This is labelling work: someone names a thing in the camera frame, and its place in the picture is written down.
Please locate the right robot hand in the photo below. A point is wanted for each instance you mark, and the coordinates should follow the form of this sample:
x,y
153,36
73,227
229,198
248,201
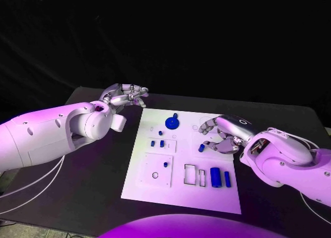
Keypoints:
x,y
232,125

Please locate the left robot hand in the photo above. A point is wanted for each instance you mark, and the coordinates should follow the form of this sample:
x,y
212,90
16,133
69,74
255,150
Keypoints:
x,y
122,98

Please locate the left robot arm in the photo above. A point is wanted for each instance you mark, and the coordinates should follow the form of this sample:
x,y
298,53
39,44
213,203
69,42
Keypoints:
x,y
42,133

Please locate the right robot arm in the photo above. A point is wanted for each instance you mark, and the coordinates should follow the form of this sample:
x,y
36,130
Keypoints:
x,y
294,165

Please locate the white task board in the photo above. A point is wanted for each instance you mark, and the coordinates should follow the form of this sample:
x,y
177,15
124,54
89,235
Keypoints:
x,y
181,193

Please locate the blue gear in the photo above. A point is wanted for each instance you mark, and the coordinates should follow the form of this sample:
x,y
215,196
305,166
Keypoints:
x,y
171,122

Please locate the blue block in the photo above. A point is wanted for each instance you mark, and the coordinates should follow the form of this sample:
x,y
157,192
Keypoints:
x,y
153,143
161,143

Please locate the thick blue cylinder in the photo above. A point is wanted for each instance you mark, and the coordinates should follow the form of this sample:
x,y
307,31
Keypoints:
x,y
216,177

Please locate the thin blue cylinder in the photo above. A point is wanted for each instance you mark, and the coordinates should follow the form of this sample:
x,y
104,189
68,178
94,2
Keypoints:
x,y
227,179

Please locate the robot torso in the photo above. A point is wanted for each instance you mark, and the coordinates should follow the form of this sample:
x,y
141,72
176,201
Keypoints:
x,y
191,227

